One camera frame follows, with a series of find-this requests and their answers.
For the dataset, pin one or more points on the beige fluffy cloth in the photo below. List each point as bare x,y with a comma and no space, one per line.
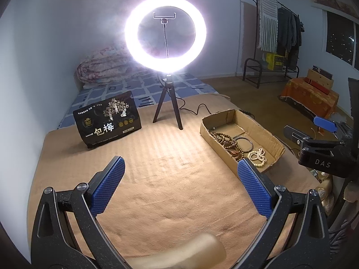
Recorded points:
326,193

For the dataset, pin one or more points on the patterned window valance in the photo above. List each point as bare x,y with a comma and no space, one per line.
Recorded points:
331,1

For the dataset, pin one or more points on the yellow box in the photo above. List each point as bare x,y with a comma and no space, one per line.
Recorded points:
273,61

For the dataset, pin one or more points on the floral quilt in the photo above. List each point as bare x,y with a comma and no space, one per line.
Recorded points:
98,70

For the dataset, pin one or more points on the black clothes rack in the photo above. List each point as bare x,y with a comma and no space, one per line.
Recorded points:
249,70

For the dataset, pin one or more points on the striped towel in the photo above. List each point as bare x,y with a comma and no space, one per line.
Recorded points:
267,19

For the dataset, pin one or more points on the white door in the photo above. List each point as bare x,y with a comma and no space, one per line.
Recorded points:
248,33

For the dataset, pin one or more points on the wooden box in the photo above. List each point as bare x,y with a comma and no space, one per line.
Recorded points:
317,77

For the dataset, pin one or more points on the cardboard box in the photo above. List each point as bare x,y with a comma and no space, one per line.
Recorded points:
269,143

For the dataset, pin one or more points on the orange cloth covered stool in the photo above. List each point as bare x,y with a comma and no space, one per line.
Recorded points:
308,98

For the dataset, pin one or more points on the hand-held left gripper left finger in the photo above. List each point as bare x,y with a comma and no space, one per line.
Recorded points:
108,185

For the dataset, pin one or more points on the tan padded object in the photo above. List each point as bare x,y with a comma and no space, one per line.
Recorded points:
182,252

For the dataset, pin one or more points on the black power strip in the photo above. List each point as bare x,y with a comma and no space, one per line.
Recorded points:
244,112

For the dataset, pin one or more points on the black snack bag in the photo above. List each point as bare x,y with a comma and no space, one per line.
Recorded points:
109,123

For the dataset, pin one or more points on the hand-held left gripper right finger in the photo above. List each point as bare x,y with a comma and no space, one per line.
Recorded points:
253,187

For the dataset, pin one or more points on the blue patterned bed sheet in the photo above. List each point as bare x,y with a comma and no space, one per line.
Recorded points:
145,92

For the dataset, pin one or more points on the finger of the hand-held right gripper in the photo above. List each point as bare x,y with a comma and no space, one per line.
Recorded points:
325,123
293,135

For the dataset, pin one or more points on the thin metal bangle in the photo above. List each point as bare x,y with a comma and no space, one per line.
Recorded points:
235,143

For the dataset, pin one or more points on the window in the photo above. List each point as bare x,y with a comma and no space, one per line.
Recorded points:
340,36

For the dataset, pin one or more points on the dark hanging clothes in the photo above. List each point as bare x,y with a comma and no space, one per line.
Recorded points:
290,33

